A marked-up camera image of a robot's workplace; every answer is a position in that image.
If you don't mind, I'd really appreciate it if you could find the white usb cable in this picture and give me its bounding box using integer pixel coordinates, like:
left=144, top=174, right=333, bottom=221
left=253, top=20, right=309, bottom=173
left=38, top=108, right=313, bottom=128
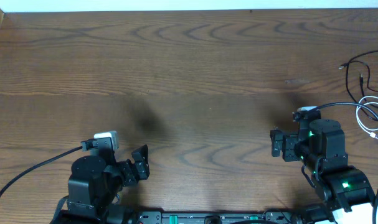
left=355, top=95, right=378, bottom=140

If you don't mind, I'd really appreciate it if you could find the black usb cable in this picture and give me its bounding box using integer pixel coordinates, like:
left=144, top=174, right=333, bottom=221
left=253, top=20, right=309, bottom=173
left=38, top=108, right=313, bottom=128
left=345, top=49, right=378, bottom=124

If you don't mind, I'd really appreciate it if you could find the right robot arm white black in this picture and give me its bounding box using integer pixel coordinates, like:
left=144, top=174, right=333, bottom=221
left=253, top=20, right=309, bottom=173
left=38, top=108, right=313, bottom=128
left=270, top=118, right=376, bottom=223

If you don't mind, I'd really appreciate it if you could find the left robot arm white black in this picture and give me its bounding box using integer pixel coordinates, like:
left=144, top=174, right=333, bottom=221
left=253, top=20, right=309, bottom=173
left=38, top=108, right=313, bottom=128
left=51, top=145, right=150, bottom=224

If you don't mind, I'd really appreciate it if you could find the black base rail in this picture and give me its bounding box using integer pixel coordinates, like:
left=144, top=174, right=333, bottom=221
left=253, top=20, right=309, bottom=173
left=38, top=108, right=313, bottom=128
left=126, top=203, right=333, bottom=224

